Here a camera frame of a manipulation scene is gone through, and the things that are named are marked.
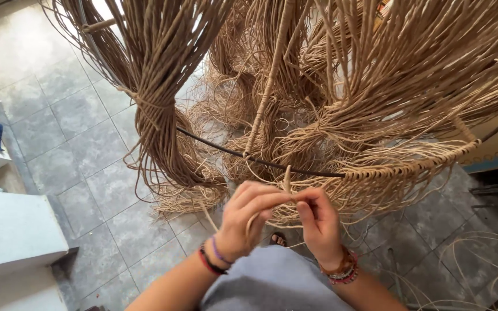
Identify person's left hand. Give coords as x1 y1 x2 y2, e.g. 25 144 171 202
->
214 180 295 263

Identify person's right hand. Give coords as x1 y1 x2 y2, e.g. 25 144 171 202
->
294 187 350 272

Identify single tan cord strand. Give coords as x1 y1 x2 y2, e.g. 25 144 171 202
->
245 165 296 243

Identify person's grey garment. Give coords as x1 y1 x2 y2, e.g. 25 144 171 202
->
199 245 356 311

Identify black metal bars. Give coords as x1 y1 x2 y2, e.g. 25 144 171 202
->
469 178 498 210

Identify blue ledge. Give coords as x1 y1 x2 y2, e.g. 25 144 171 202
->
462 149 498 175

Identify yellow board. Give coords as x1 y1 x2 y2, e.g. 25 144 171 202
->
459 108 498 166

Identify white concrete step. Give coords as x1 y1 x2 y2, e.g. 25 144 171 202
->
0 189 70 282

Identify purple thread bracelet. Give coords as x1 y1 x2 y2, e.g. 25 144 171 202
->
211 235 235 265

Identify brown beaded bracelet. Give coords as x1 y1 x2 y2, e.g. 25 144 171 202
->
319 246 356 278

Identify black cord bracelet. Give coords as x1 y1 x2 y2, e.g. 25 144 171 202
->
200 244 229 275

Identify red cord bracelet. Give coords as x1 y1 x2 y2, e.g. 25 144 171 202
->
197 248 220 276

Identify pink beaded bracelet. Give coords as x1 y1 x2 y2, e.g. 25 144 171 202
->
328 254 360 286

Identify black metal hoop frame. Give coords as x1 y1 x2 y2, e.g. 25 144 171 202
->
75 0 498 179

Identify hanging tan cord bundles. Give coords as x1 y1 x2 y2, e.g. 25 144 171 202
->
188 0 336 184

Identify tied brown cord bundle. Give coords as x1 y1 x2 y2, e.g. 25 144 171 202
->
41 0 234 214

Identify long cord-wrapped rod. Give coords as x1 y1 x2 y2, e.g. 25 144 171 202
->
242 0 297 160

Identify loose cord strands heap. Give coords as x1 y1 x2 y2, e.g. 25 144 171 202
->
379 231 498 311

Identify wide fanned tan cord bundle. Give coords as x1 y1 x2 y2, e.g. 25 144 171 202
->
271 0 498 229

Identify short cord-wrapped crossbar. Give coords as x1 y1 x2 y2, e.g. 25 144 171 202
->
82 18 116 34

